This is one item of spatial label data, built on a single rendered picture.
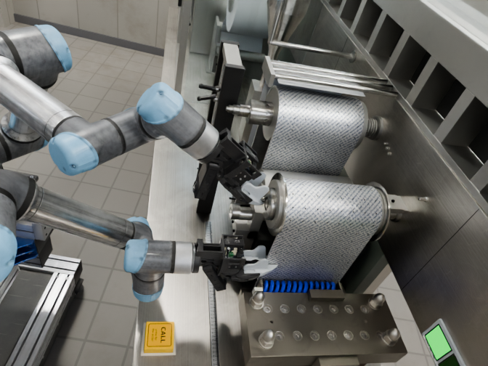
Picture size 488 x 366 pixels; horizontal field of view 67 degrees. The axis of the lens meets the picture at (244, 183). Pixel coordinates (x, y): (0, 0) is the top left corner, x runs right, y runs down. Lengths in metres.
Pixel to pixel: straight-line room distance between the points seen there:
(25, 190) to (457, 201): 0.86
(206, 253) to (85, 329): 1.28
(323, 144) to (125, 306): 1.43
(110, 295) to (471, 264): 1.71
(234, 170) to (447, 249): 0.47
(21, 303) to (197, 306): 1.03
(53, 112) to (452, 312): 0.86
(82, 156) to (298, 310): 0.62
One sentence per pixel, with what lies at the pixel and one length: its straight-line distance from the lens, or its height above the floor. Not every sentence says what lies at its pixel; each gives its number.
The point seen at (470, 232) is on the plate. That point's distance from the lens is 0.84.
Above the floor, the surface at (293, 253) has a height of 1.15.
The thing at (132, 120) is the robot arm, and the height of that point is 1.41.
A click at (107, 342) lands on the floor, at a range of 2.01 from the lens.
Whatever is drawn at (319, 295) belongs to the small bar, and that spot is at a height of 1.05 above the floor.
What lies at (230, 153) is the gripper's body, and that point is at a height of 1.38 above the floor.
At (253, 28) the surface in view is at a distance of 1.67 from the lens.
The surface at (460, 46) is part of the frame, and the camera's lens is 0.95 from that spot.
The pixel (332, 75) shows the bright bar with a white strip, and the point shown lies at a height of 1.46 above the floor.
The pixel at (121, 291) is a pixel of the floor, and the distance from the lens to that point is 2.13.
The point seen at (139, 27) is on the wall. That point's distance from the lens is 4.25.
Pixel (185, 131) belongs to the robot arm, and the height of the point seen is 1.44.
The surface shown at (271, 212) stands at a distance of 0.83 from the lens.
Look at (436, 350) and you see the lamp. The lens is 0.93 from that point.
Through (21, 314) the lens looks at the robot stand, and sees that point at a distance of 1.89.
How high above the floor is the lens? 1.84
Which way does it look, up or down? 41 degrees down
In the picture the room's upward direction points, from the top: 17 degrees clockwise
